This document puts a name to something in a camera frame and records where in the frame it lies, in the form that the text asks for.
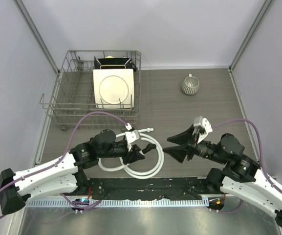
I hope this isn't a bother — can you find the black elbow hose fitting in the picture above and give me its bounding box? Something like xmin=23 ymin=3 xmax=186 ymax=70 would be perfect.
xmin=142 ymin=143 xmax=156 ymax=154

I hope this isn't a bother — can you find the white hose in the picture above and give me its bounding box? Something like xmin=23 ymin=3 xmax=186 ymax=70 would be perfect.
xmin=98 ymin=126 xmax=165 ymax=180

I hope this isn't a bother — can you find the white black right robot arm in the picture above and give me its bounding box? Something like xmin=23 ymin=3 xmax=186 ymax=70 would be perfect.
xmin=163 ymin=119 xmax=282 ymax=228

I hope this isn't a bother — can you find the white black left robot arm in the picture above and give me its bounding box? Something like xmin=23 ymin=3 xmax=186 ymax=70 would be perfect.
xmin=0 ymin=129 xmax=154 ymax=215

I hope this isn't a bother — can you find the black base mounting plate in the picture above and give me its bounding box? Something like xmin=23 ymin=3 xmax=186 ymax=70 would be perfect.
xmin=65 ymin=177 xmax=223 ymax=201

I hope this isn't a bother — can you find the grey ribbed ceramic mug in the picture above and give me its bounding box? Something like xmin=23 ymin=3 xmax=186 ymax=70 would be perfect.
xmin=181 ymin=74 xmax=199 ymax=95

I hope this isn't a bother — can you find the white square plate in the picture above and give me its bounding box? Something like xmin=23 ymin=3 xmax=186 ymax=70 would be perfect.
xmin=93 ymin=69 xmax=134 ymax=109

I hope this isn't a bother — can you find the black square dish in rack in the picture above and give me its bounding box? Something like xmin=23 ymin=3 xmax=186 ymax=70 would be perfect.
xmin=94 ymin=57 xmax=138 ymax=72

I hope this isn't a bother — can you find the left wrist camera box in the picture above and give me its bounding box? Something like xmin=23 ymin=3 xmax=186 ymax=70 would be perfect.
xmin=125 ymin=123 xmax=140 ymax=145

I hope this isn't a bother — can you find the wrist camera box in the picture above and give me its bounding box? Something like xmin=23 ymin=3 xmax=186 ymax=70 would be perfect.
xmin=193 ymin=116 xmax=213 ymax=144
xmin=125 ymin=123 xmax=140 ymax=145

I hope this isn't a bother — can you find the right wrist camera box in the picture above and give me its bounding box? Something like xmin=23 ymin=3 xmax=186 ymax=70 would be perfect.
xmin=193 ymin=116 xmax=213 ymax=144

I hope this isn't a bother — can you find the white slotted cable duct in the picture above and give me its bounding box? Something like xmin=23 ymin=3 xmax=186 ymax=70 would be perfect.
xmin=26 ymin=197 xmax=209 ymax=208

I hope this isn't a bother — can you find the grey wire dish rack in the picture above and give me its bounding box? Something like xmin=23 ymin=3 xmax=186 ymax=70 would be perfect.
xmin=40 ymin=50 xmax=141 ymax=130

